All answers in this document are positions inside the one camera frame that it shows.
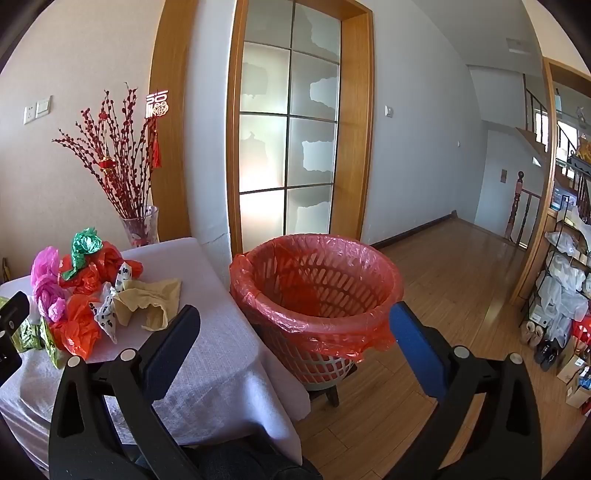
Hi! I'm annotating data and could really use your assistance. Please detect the wooden door frame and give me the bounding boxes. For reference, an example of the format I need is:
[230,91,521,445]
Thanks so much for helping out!
[226,0,375,258]

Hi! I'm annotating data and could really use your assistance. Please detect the frosted glass door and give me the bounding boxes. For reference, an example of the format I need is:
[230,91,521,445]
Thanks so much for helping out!
[239,0,342,252]

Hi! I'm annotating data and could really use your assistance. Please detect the white tablecloth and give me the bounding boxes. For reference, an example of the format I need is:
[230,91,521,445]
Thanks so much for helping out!
[0,237,310,468]

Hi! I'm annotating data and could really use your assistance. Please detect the red berry branches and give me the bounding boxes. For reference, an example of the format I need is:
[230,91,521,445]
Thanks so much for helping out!
[52,82,155,219]

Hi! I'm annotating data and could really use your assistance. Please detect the white plastic lattice basket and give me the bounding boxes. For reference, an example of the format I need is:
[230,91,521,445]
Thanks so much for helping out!
[245,240,393,387]

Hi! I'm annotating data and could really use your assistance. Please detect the white black-dotted wrapper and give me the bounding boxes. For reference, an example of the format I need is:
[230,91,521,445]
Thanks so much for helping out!
[93,261,136,344]

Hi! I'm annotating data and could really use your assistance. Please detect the wooden room divider frame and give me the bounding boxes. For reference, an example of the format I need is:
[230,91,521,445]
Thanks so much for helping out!
[509,55,591,306]

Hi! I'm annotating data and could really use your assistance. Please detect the black metal shelf rack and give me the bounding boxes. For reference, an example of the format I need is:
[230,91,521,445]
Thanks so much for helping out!
[519,152,591,333]

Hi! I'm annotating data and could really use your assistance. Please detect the dark wooden stool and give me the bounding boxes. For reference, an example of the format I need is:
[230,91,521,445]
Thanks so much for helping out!
[305,364,359,409]

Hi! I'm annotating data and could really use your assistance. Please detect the green yellow snack packet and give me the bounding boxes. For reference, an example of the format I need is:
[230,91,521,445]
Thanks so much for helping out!
[16,316,65,370]

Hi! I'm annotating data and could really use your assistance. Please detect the beige boots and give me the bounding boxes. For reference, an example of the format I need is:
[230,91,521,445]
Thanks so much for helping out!
[519,320,549,348]

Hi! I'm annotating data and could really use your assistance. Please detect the white plastic bags on rack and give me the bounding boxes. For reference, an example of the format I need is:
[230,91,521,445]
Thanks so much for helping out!
[538,233,589,324]

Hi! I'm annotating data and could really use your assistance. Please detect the red plastic bin liner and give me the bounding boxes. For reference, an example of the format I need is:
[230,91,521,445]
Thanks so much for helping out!
[229,233,405,366]

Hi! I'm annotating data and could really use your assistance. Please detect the black shoes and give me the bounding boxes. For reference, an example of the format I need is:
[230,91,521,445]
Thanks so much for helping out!
[534,339,562,373]

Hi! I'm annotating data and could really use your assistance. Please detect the red plastic bag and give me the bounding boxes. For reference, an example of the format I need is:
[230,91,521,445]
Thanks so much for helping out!
[60,241,145,296]
[47,293,116,361]

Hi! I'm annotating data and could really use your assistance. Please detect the wooden stair railing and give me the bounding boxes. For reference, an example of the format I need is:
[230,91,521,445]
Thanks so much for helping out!
[507,171,542,246]

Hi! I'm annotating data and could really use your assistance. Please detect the pink plastic bag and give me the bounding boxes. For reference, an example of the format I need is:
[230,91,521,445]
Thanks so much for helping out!
[30,246,69,324]

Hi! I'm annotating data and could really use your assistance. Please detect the glass vase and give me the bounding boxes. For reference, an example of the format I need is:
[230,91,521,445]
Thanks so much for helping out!
[121,206,160,247]

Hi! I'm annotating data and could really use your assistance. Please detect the wooden wall trim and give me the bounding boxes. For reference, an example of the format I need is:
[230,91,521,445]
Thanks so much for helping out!
[148,0,192,241]

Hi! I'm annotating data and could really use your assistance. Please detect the green foil bag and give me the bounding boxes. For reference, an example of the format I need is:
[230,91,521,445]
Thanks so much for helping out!
[60,227,105,281]

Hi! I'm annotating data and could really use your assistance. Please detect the cardboard box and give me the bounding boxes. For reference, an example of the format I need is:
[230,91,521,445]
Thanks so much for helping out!
[556,344,591,411]

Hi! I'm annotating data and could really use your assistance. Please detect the red hanging knot ornament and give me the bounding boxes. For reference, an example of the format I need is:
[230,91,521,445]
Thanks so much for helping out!
[146,90,171,169]

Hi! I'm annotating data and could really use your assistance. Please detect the yellow paper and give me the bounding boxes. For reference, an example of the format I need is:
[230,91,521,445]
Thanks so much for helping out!
[113,278,183,332]

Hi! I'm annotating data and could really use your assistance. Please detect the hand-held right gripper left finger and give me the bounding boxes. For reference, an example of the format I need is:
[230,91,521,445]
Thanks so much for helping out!
[48,304,204,480]

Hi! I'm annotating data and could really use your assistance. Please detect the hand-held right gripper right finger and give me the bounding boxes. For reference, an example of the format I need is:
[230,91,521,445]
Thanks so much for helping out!
[365,301,543,480]

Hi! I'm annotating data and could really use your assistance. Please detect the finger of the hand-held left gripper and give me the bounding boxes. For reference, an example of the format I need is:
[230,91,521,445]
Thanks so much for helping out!
[0,291,31,334]

